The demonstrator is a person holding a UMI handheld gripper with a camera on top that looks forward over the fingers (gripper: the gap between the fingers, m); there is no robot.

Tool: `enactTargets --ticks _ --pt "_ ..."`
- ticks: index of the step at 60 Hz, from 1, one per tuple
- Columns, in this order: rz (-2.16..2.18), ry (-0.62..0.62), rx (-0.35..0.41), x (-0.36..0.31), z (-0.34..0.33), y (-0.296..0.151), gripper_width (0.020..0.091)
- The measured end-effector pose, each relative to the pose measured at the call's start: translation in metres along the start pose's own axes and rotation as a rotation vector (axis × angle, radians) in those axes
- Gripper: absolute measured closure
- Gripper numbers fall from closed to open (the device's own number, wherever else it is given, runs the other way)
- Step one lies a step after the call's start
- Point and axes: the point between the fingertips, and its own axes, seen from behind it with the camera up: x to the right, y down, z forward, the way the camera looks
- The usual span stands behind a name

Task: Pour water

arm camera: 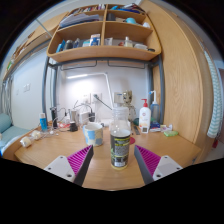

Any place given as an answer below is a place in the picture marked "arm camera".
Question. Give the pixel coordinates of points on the white round roll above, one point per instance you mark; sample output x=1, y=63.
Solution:
x=26, y=142
x=36, y=135

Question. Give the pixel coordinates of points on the bed with teal pillow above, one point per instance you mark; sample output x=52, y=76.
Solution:
x=8, y=133

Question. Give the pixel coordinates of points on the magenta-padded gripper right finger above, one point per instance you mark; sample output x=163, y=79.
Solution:
x=166, y=166

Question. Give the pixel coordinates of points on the white charger block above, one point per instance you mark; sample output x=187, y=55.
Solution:
x=84, y=118

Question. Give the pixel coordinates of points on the grey metal desk frame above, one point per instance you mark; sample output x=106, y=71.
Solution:
x=45, y=90

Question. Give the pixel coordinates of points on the white mug with blue print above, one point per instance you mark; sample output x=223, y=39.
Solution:
x=93, y=135

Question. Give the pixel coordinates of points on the flat round red coaster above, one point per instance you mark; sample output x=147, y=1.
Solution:
x=132, y=140

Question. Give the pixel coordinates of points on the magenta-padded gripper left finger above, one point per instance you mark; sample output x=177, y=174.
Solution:
x=58, y=166

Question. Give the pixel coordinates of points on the white squeeze tube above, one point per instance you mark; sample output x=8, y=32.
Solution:
x=166, y=128

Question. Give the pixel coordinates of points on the blue spray bottle white nozzle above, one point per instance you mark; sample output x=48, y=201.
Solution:
x=155, y=110

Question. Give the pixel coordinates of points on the wooden shelf unit with items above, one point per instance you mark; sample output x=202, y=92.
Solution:
x=103, y=53

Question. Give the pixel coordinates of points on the white desk lamp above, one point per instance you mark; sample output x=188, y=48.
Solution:
x=108, y=86

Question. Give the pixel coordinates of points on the wooden wardrobe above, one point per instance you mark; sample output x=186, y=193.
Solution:
x=180, y=80

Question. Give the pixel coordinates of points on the blue tube white cap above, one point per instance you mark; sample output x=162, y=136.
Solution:
x=43, y=122

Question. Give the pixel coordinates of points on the small blue box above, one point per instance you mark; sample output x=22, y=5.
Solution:
x=155, y=126

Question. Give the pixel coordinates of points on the wooden overhead bed rail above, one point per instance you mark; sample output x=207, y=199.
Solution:
x=33, y=36

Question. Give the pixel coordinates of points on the white pump bottle red top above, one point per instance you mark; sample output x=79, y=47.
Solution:
x=144, y=120

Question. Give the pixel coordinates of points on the black electric shaver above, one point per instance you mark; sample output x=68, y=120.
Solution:
x=53, y=115

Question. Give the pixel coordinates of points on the clear plastic drink bottle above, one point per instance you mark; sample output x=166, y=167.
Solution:
x=120, y=146

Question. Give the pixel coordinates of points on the tree creature figurine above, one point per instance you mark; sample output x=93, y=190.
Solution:
x=128, y=98

